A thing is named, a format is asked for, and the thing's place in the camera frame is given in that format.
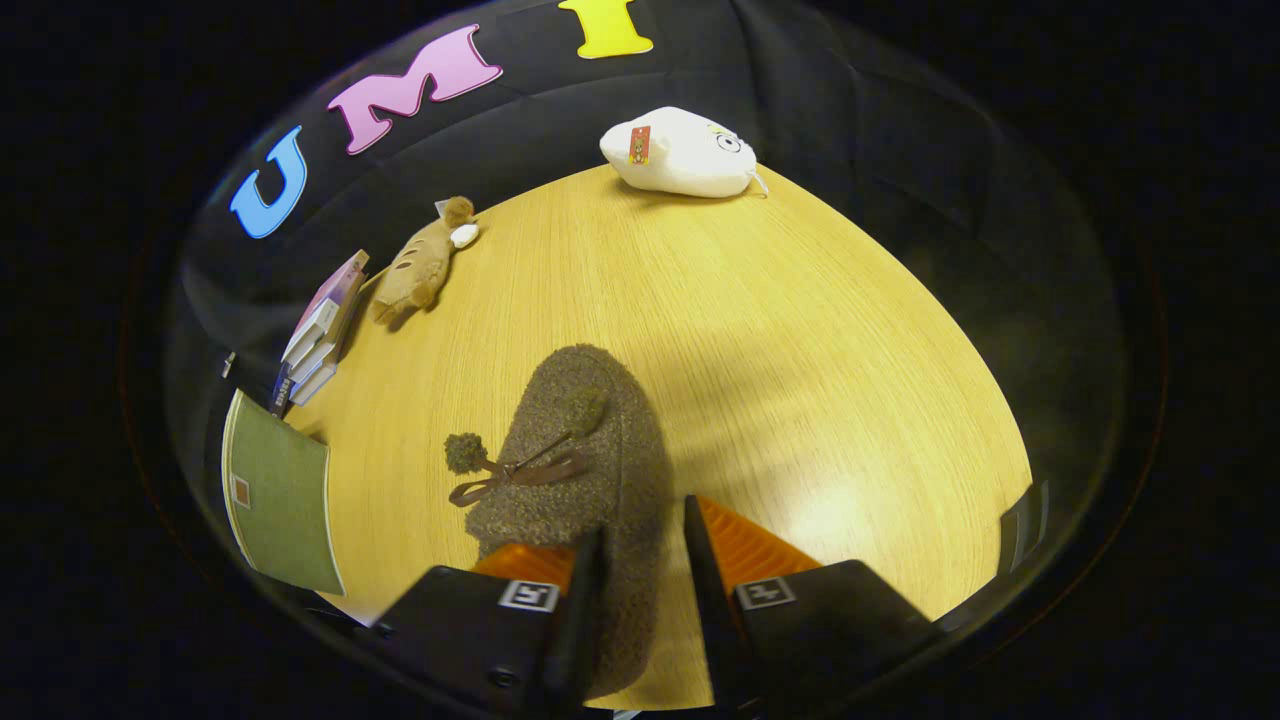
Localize brown plush toy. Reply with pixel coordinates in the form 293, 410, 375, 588
370, 196, 481, 329

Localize black backdrop cloth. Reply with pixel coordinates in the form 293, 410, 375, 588
170, 0, 1121, 481

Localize white book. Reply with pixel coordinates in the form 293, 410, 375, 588
280, 298, 343, 386

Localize brown fuzzy shoe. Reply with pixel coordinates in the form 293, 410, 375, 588
443, 344, 673, 701

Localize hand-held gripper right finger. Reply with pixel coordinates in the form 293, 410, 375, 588
684, 494, 942, 713

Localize white plush toy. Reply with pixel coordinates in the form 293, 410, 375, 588
599, 106, 769, 199

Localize pale blue book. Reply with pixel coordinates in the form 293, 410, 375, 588
290, 362, 341, 408

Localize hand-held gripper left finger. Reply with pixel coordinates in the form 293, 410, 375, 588
375, 527, 607, 713

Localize pink book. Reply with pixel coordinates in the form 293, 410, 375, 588
283, 249, 371, 363

